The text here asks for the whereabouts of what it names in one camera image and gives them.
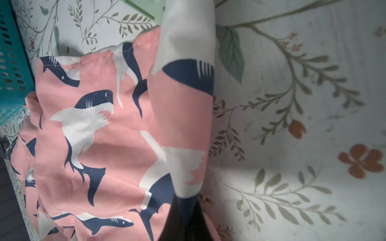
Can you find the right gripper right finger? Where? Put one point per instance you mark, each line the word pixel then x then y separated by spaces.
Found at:
pixel 197 229

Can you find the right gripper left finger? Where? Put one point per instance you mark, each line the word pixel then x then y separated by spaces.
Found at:
pixel 174 229

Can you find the pink shark print shorts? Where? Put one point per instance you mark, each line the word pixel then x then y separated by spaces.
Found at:
pixel 112 136

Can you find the floral table mat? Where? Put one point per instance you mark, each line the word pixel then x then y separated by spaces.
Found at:
pixel 298 134

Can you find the teal plastic basket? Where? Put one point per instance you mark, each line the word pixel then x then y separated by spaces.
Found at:
pixel 16 76

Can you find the green file organizer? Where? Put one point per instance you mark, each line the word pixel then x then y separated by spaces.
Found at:
pixel 153 9

